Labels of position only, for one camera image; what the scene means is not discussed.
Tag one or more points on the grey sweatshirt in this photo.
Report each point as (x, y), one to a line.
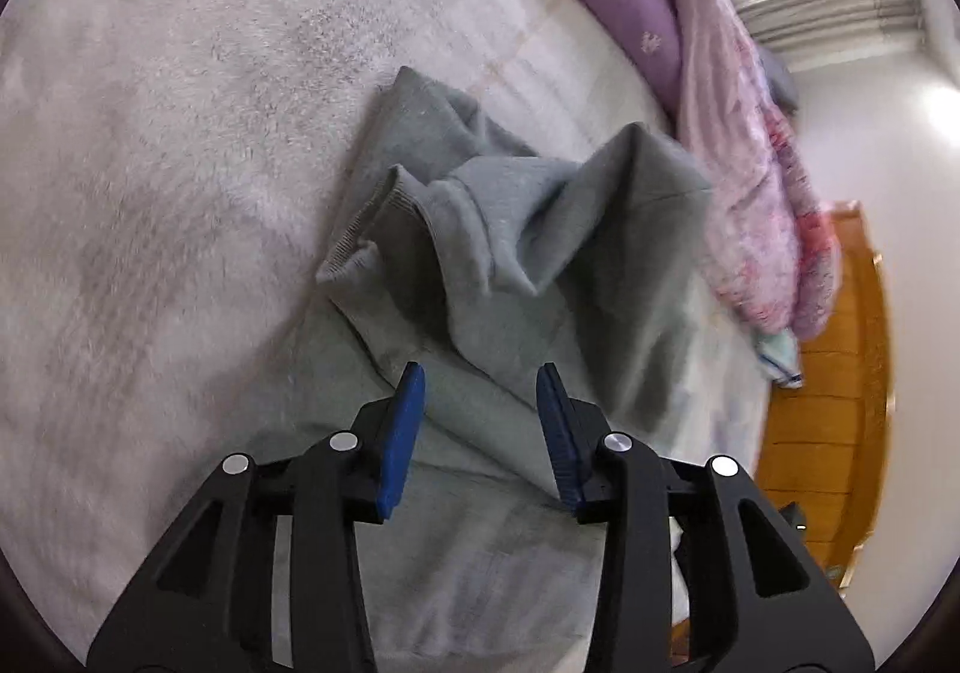
(517, 268)

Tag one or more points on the white fleece blanket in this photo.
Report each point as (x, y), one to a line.
(172, 193)

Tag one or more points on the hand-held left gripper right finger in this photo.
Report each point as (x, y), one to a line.
(556, 434)

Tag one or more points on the pink floral blanket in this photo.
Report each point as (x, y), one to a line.
(750, 178)

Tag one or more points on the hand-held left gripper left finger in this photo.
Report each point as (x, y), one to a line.
(400, 444)

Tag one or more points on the light blue cloth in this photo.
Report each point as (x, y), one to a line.
(780, 354)

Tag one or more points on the wooden bed frame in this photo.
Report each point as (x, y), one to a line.
(832, 403)

